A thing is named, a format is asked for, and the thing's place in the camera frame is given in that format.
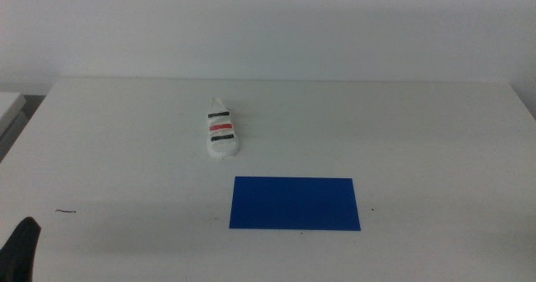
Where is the white shoe with striped straps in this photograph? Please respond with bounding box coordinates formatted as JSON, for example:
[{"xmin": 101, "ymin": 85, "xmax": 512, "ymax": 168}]
[{"xmin": 205, "ymin": 96, "xmax": 241, "ymax": 161}]

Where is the blue rectangular mat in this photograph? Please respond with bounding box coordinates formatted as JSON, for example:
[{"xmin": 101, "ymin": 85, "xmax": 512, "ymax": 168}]
[{"xmin": 229, "ymin": 176, "xmax": 362, "ymax": 233}]

